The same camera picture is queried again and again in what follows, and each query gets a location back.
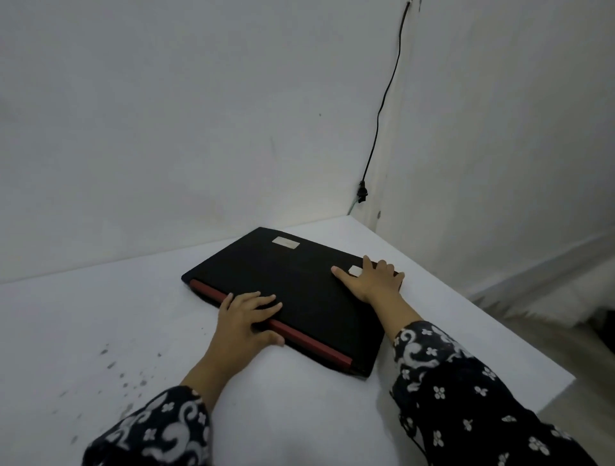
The person's right hand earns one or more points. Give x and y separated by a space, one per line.
377 285

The person's left hand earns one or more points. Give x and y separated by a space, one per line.
238 331

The person's left thumb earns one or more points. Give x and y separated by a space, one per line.
272 338

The person's right thumb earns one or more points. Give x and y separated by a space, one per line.
345 277

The person's right little finger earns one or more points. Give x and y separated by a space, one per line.
399 281

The person's left middle finger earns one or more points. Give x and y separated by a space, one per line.
262 302

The person's right middle finger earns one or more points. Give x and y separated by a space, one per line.
381 268

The person's left little finger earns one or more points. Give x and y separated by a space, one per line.
227 301

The black laptop with red strip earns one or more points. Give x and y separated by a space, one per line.
307 293

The person's right forearm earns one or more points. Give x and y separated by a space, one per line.
451 393

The person's left forearm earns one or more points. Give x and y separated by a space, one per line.
163 422

